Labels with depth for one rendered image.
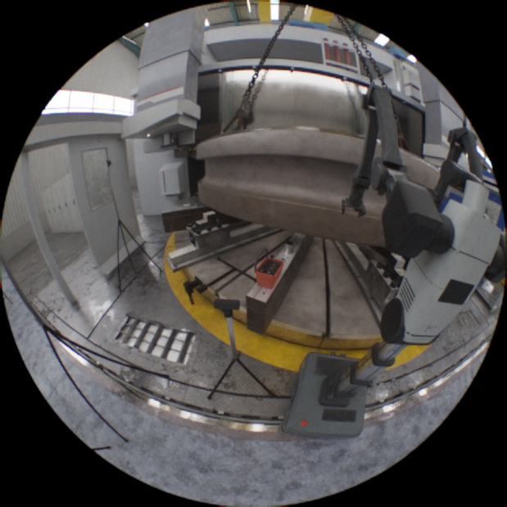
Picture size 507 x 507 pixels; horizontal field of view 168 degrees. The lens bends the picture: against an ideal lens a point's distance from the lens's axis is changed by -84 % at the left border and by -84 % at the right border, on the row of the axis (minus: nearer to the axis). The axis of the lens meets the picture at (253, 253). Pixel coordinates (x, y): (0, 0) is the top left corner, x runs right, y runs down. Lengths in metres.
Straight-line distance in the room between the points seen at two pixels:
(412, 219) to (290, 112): 4.42
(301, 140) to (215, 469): 2.47
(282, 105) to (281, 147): 3.26
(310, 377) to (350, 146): 1.68
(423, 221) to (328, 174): 1.28
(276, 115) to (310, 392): 4.79
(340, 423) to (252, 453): 0.62
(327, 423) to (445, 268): 1.08
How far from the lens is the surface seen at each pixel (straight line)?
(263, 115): 4.60
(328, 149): 1.43
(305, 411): 1.25
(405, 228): 0.35
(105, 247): 3.43
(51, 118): 3.03
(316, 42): 7.67
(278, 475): 1.52
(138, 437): 1.70
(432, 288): 0.50
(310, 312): 1.56
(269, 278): 1.07
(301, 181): 1.59
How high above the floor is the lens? 1.46
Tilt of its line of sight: 31 degrees down
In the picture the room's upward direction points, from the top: straight up
